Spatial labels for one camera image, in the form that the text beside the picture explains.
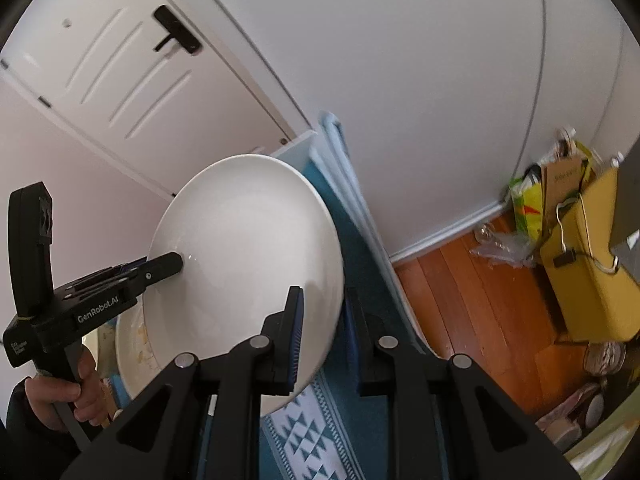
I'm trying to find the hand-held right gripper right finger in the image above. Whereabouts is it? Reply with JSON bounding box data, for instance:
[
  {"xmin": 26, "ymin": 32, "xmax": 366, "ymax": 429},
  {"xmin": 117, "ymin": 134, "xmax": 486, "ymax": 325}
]
[{"xmin": 344, "ymin": 287, "xmax": 581, "ymax": 480}]

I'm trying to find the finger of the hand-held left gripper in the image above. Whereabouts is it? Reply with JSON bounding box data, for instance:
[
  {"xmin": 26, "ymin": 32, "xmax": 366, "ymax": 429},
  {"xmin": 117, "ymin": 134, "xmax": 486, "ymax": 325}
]
[
  {"xmin": 122, "ymin": 252, "xmax": 184, "ymax": 287},
  {"xmin": 107, "ymin": 257, "xmax": 149, "ymax": 277}
]

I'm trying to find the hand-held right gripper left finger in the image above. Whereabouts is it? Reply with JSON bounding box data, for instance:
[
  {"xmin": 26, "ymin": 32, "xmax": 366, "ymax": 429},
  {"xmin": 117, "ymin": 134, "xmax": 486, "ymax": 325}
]
[{"xmin": 60, "ymin": 285, "xmax": 306, "ymax": 480}]

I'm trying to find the large white deep plate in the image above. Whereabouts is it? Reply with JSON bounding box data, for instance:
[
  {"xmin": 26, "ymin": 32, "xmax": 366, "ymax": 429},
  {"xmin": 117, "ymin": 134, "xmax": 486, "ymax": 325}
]
[{"xmin": 142, "ymin": 154, "xmax": 346, "ymax": 416}]

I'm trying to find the person's left forearm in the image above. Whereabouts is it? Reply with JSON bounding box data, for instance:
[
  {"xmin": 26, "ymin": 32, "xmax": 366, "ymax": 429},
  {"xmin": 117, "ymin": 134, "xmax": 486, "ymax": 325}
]
[{"xmin": 0, "ymin": 377, "xmax": 83, "ymax": 480}]

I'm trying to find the person's left hand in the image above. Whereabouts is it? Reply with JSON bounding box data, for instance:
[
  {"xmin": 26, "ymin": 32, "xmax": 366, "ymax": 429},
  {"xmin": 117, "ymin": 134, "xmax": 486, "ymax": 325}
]
[{"xmin": 25, "ymin": 347, "xmax": 109, "ymax": 434}]

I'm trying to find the teal patterned tablecloth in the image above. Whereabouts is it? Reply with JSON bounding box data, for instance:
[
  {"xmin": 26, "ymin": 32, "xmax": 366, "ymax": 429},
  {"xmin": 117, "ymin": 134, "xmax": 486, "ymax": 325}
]
[{"xmin": 195, "ymin": 147, "xmax": 448, "ymax": 480}]

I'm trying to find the white table cover sheet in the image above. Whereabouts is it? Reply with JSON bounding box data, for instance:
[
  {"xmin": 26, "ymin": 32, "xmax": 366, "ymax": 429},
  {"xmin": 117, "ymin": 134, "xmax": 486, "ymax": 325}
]
[{"xmin": 319, "ymin": 110, "xmax": 436, "ymax": 358}]

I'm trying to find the white table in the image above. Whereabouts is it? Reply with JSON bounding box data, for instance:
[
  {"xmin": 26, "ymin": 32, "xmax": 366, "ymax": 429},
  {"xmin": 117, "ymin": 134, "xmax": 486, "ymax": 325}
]
[{"xmin": 270, "ymin": 130, "xmax": 319, "ymax": 171}]

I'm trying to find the clear plastic bag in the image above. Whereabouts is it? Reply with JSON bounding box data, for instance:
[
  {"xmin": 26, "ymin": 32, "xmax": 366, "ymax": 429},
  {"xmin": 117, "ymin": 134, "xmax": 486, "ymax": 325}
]
[{"xmin": 470, "ymin": 225, "xmax": 538, "ymax": 268}]

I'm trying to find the white panel door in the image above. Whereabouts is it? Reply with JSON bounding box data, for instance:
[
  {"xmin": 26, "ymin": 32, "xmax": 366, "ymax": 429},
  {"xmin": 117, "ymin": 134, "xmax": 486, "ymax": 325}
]
[{"xmin": 0, "ymin": 0, "xmax": 313, "ymax": 201}]

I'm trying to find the green printed bag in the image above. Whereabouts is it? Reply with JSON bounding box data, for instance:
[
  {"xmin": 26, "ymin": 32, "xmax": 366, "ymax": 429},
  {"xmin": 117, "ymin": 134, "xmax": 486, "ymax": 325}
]
[{"xmin": 509, "ymin": 175, "xmax": 546, "ymax": 241}]

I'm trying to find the yellow stool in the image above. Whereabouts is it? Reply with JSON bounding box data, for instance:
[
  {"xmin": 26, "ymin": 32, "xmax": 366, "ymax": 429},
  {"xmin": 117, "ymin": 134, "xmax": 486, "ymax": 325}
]
[{"xmin": 540, "ymin": 165, "xmax": 640, "ymax": 343}]

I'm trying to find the glass jar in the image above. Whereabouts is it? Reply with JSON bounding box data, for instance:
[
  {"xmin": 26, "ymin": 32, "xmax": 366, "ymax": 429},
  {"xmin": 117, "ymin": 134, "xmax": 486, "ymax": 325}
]
[{"xmin": 585, "ymin": 342, "xmax": 626, "ymax": 376}]

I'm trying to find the brown paper bag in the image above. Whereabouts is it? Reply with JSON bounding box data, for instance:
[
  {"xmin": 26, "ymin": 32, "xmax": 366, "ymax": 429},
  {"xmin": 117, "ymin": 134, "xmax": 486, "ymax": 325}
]
[{"xmin": 542, "ymin": 155, "xmax": 588, "ymax": 221}]

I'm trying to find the green blanket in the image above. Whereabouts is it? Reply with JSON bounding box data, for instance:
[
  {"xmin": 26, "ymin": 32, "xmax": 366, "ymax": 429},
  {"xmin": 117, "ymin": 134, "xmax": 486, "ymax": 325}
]
[{"xmin": 567, "ymin": 397, "xmax": 640, "ymax": 473}]

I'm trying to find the yellow-green bag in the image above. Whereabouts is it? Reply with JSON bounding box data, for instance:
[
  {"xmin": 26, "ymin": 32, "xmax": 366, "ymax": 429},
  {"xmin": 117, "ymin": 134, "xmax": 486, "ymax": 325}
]
[{"xmin": 575, "ymin": 140, "xmax": 608, "ymax": 186}]

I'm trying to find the grey laptop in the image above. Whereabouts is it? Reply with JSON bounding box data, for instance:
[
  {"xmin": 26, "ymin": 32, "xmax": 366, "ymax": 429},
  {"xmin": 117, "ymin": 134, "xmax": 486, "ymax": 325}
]
[{"xmin": 610, "ymin": 152, "xmax": 640, "ymax": 266}]

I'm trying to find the black door handle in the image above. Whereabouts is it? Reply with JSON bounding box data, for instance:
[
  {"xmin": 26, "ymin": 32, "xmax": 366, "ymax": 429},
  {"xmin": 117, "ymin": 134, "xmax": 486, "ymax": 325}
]
[{"xmin": 152, "ymin": 5, "xmax": 203, "ymax": 53}]

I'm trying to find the white charging cable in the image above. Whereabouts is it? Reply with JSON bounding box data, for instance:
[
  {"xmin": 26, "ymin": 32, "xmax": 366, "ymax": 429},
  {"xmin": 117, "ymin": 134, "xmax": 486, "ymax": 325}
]
[{"xmin": 555, "ymin": 192, "xmax": 621, "ymax": 273}]

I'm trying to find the grey wall cable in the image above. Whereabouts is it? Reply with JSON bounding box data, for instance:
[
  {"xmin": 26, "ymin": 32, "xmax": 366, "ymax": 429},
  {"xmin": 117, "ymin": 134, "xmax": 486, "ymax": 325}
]
[{"xmin": 520, "ymin": 0, "xmax": 547, "ymax": 166}]

